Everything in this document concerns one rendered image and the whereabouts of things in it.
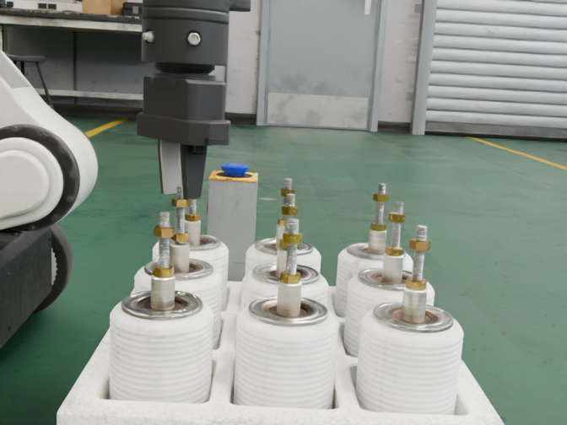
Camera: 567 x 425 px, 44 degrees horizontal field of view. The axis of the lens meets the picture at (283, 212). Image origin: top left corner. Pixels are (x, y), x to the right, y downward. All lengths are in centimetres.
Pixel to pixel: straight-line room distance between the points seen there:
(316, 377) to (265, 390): 5
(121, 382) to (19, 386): 46
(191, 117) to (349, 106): 513
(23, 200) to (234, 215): 29
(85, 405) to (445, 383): 32
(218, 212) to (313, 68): 479
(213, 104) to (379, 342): 29
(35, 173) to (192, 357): 39
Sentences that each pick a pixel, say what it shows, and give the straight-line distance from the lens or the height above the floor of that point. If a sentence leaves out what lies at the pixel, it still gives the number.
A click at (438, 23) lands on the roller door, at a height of 89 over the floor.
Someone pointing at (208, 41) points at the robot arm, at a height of 50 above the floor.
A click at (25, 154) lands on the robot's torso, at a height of 35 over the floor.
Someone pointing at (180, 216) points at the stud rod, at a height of 31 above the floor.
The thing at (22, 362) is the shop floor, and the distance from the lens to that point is 119.
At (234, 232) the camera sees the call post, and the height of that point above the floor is 23.
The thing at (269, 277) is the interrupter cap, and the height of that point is 25.
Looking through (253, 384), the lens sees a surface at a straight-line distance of 65.
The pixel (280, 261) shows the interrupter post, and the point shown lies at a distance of 76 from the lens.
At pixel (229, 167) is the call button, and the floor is 33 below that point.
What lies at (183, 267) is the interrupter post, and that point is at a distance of 77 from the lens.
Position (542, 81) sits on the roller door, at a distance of 617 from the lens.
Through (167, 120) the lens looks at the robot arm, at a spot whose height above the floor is 42.
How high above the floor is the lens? 48
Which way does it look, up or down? 12 degrees down
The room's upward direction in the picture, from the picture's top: 3 degrees clockwise
